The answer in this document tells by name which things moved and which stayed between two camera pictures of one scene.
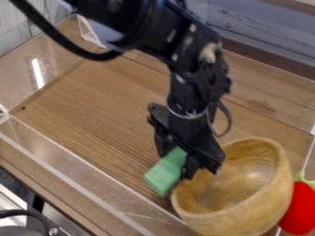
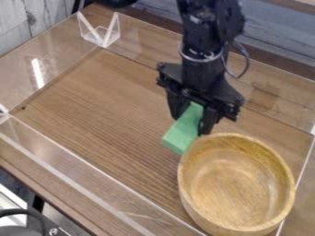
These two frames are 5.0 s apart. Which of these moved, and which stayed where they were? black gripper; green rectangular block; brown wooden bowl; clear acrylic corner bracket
Moved: green rectangular block; black gripper
Stayed: brown wooden bowl; clear acrylic corner bracket
